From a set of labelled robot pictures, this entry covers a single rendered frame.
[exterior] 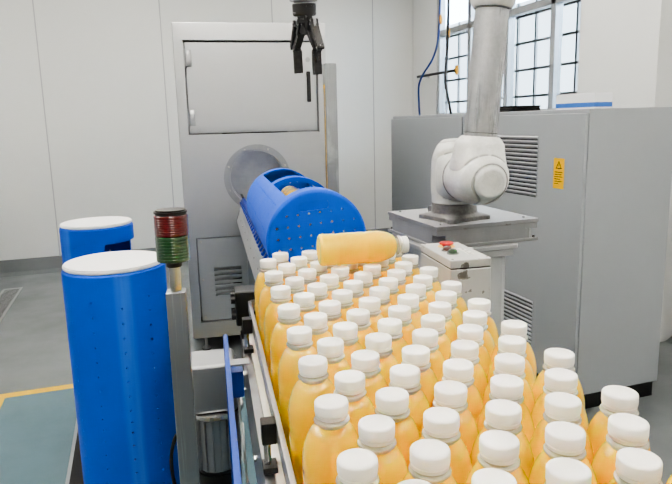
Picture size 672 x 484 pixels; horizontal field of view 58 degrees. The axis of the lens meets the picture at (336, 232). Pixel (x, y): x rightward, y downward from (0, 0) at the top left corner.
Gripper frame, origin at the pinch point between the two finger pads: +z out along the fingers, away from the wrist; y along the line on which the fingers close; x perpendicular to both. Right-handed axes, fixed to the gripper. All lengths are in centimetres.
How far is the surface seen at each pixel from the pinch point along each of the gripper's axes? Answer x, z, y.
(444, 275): -5, 45, 77
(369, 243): -24, 34, 74
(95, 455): -83, 101, 18
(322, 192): -16, 31, 37
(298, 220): -23, 38, 36
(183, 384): -67, 55, 74
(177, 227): -64, 23, 72
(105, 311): -74, 58, 18
